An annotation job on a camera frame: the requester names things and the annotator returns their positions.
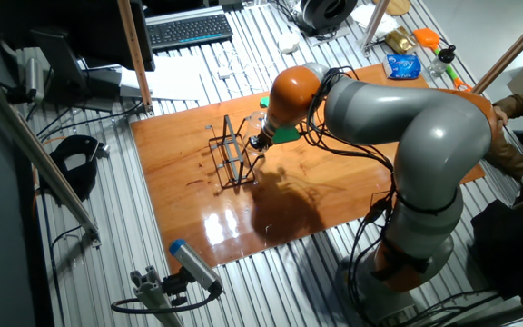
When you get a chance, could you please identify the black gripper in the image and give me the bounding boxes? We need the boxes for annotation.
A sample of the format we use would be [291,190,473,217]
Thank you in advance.
[248,131,274,154]

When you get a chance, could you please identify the clear glass cup with handle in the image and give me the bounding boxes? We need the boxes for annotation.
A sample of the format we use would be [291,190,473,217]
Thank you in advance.
[244,110,268,143]

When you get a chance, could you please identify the black metal cup rack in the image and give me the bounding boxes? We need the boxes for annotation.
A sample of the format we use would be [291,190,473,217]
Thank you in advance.
[204,114,266,190]

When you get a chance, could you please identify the person's bare hand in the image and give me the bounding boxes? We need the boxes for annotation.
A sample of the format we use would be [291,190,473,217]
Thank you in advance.
[491,104,510,131]

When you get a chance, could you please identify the glossy wooden board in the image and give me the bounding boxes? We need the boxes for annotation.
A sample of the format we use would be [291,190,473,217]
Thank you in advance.
[130,63,488,273]

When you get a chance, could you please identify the white paper sheets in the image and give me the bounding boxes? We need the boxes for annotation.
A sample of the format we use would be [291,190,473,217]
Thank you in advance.
[120,54,208,102]

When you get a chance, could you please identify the white rounded lump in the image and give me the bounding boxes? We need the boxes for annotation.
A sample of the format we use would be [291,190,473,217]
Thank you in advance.
[277,31,301,55]

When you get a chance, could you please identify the black keyboard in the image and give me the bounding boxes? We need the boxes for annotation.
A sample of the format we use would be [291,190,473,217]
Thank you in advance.
[145,13,234,52]

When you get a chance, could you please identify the black round spool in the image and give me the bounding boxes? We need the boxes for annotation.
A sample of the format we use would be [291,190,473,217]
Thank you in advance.
[298,0,359,34]

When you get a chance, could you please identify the blue snack packet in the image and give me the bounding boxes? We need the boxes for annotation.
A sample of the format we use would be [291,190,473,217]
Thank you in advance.
[382,54,422,81]

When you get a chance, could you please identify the white cloth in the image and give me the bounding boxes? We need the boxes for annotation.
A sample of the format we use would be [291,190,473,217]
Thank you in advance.
[350,3,394,40]

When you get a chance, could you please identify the gold foil packet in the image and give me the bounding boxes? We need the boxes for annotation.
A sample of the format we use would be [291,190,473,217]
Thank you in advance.
[384,25,419,55]

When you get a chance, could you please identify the black monitor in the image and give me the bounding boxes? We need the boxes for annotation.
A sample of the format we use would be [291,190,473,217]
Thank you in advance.
[0,0,156,99]

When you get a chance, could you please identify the round wooden disk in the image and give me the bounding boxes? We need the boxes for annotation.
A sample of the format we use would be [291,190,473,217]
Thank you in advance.
[372,0,412,17]

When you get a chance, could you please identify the orange toy shovel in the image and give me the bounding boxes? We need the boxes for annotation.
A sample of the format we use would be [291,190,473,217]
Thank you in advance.
[413,27,474,94]

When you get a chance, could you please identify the clear bottle with black cap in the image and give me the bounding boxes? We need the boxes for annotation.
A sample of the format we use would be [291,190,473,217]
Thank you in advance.
[427,44,457,78]

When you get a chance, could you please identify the black bag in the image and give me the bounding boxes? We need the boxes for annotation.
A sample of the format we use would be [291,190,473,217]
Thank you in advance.
[469,199,523,314]

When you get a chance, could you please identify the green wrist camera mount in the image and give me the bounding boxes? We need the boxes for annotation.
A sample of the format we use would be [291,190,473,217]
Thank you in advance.
[260,95,301,145]

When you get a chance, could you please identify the white charger with cable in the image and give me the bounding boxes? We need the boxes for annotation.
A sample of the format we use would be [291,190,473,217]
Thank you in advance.
[213,47,271,94]

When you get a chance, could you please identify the grey camera with blue cap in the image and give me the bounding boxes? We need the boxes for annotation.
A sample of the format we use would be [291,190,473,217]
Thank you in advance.
[168,239,224,296]

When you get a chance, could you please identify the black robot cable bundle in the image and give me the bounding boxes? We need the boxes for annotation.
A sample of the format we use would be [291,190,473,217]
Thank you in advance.
[300,66,401,326]

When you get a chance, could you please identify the wooden frame bar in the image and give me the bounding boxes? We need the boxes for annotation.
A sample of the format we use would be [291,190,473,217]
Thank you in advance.
[116,0,154,114]
[472,4,523,94]

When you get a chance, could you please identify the aluminium frame post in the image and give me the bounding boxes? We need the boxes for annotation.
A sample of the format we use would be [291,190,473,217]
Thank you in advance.
[360,0,390,58]

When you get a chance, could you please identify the aluminium profile camera mount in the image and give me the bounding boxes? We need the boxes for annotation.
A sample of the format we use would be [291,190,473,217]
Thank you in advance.
[129,265,185,327]

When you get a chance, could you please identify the black camera cable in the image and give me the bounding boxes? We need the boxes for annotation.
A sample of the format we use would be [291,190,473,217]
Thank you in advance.
[110,290,220,315]

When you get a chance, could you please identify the long aluminium frame bar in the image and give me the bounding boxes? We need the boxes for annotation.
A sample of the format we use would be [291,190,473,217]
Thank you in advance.
[0,67,102,249]

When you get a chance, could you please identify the silver cylinder camera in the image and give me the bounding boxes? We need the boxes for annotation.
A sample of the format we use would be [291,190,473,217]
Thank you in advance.
[24,56,45,104]

